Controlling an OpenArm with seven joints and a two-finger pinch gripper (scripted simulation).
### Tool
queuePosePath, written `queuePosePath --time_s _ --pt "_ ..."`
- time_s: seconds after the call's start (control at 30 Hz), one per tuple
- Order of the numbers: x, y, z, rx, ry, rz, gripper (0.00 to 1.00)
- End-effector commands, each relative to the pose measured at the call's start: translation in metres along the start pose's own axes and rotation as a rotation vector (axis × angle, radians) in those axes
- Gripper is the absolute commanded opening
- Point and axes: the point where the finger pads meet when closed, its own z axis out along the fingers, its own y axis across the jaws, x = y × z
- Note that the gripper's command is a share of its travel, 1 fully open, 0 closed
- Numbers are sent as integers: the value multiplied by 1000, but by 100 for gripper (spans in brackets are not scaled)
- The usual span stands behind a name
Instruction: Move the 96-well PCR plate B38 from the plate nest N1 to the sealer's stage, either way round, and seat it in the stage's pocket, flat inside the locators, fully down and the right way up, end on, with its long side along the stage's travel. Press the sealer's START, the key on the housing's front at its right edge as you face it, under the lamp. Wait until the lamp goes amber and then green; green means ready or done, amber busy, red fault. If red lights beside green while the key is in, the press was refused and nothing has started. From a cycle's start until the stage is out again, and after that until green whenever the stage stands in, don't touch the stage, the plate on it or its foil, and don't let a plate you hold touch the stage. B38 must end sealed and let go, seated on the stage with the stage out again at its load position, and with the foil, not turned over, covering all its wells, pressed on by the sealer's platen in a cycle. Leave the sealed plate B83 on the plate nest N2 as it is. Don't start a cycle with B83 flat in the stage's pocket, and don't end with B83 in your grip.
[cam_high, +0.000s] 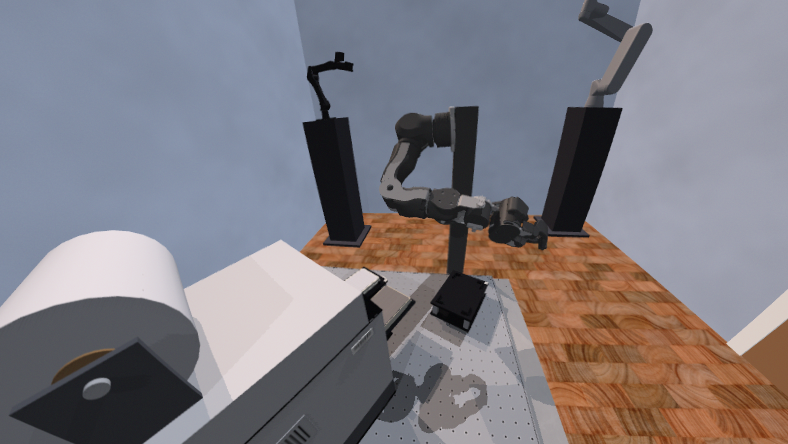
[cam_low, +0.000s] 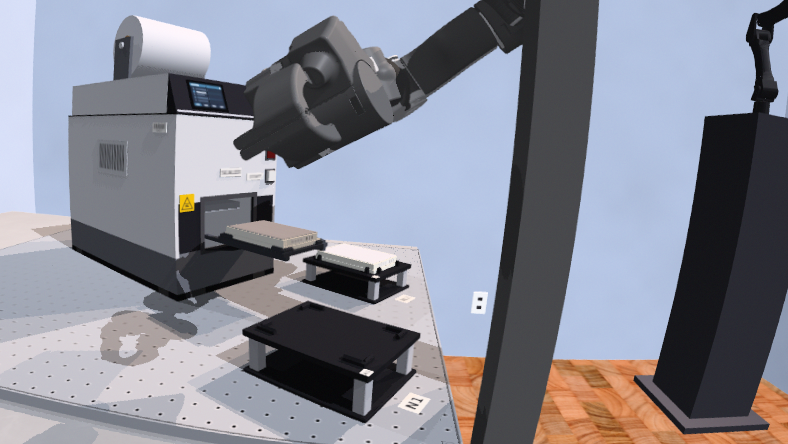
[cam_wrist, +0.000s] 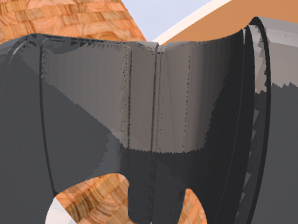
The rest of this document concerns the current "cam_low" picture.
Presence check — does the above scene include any white material roll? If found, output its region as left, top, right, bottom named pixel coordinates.
left=113, top=15, right=211, bottom=78

